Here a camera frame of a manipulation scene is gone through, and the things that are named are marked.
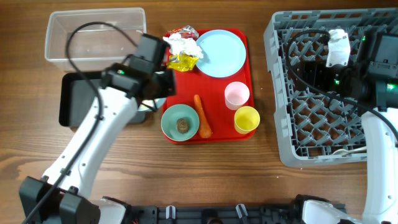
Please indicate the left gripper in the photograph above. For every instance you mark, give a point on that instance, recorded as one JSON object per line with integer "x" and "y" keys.
{"x": 170, "y": 88}

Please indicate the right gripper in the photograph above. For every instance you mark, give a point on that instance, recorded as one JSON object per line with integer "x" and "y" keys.
{"x": 317, "y": 68}

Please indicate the light blue bowl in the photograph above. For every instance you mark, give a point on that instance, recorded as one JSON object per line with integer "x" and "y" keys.
{"x": 151, "y": 105}

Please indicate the yellow wrapper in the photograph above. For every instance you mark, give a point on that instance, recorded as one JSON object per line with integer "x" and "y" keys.
{"x": 181, "y": 62}

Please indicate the green bowl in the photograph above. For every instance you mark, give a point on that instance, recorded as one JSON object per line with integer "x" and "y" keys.
{"x": 180, "y": 112}

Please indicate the white tissue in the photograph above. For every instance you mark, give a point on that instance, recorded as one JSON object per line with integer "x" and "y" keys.
{"x": 180, "y": 45}

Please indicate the brown mushroom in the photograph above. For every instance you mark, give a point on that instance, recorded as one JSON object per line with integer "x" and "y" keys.
{"x": 182, "y": 125}

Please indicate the red foil wrapper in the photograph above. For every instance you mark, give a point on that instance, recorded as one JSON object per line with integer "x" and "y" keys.
{"x": 186, "y": 32}

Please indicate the orange carrot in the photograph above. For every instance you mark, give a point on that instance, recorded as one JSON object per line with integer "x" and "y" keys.
{"x": 204, "y": 127}

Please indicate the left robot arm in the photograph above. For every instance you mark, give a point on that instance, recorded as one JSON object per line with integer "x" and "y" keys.
{"x": 62, "y": 194}

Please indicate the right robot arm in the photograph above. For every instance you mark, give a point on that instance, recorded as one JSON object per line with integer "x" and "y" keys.
{"x": 370, "y": 85}

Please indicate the grey dishwasher rack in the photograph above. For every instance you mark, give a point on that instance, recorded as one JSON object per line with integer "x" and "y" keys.
{"x": 310, "y": 127}

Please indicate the red serving tray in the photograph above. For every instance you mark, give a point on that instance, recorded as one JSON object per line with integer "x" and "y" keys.
{"x": 211, "y": 91}

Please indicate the light blue plate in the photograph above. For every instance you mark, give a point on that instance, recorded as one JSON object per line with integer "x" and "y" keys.
{"x": 224, "y": 53}

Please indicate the white spoon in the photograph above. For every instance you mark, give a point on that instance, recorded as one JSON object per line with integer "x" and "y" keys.
{"x": 343, "y": 152}

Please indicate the pink cup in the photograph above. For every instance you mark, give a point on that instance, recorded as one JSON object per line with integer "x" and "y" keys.
{"x": 236, "y": 94}

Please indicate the clear plastic bin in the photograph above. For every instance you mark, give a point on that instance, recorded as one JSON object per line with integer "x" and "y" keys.
{"x": 94, "y": 47}

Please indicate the black plastic tray bin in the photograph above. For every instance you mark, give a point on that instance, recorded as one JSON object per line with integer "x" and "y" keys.
{"x": 75, "y": 100}

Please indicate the yellow cup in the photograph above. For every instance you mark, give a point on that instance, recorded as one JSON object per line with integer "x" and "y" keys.
{"x": 246, "y": 119}

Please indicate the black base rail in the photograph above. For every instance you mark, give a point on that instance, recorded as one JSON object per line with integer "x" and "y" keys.
{"x": 266, "y": 214}

